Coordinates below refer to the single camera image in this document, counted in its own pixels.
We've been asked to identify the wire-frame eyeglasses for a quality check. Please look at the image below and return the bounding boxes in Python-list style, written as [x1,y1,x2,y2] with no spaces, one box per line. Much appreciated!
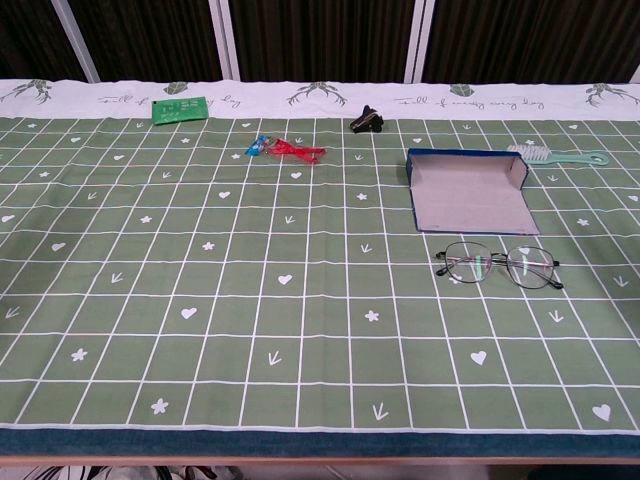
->
[433,241,565,291]

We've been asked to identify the blue glasses case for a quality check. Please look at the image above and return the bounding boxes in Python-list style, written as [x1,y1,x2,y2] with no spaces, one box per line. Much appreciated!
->
[405,147,542,236]

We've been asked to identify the green grid tablecloth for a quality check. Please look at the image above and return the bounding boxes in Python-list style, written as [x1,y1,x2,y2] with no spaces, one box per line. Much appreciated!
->
[0,78,640,459]

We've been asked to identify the red candy wrapper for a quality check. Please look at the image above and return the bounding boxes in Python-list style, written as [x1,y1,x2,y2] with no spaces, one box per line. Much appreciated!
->
[267,138,328,165]

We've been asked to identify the blue candy wrapper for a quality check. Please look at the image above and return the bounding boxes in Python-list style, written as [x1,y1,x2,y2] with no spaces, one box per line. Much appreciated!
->
[244,135,273,157]

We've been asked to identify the black staple remover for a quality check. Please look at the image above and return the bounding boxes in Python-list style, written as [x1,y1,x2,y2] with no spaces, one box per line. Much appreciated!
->
[348,104,385,135]

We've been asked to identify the mint green brush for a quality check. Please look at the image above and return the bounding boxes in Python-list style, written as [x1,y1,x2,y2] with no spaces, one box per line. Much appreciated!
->
[506,142,611,167]

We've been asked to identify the black white patterned bag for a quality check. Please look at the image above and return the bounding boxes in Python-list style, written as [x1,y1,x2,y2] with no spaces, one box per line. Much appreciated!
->
[22,464,221,480]

